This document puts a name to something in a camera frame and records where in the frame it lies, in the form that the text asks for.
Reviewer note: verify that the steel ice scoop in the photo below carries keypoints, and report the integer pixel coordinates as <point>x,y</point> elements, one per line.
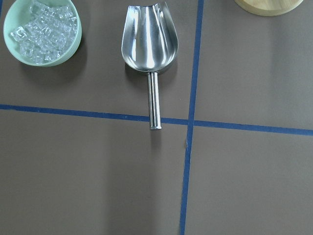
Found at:
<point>150,45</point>

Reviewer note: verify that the wooden paper towel stand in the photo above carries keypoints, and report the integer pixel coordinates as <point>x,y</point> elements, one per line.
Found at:
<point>268,8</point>

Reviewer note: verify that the green bowl of ice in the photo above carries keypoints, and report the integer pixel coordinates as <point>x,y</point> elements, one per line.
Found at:
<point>42,33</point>

